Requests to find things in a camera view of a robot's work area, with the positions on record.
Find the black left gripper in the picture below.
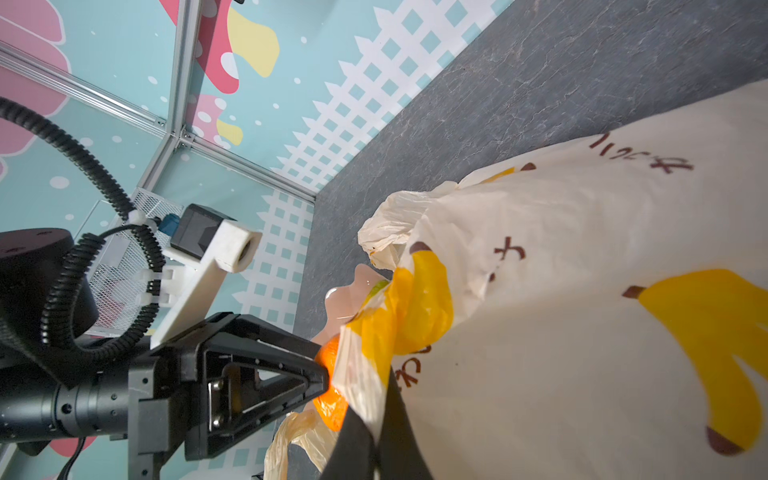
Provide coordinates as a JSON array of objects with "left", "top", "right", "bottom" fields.
[{"left": 127, "top": 313, "right": 329, "bottom": 479}]

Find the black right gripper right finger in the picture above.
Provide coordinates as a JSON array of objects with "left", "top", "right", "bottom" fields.
[{"left": 377, "top": 370, "right": 432, "bottom": 480}]

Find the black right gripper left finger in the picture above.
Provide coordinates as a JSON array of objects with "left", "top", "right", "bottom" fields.
[{"left": 320, "top": 410, "right": 376, "bottom": 480}]

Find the orange tangerine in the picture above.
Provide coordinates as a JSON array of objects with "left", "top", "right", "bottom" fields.
[{"left": 313, "top": 334, "right": 348, "bottom": 433}]

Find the beige plastic bag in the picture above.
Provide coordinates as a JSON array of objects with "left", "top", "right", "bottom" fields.
[{"left": 265, "top": 81, "right": 767, "bottom": 479}]

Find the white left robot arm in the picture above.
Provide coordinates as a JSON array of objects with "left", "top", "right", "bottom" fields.
[{"left": 1, "top": 99, "right": 329, "bottom": 479}]

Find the pink scalloped fruit bowl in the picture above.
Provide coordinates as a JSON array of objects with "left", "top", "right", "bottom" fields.
[{"left": 312, "top": 264, "right": 389, "bottom": 346}]

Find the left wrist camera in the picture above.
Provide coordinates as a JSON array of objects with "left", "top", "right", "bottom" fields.
[{"left": 150, "top": 204, "right": 262, "bottom": 349}]

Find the white wire wall basket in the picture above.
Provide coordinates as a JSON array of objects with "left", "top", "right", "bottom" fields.
[{"left": 78, "top": 188, "right": 183, "bottom": 338}]

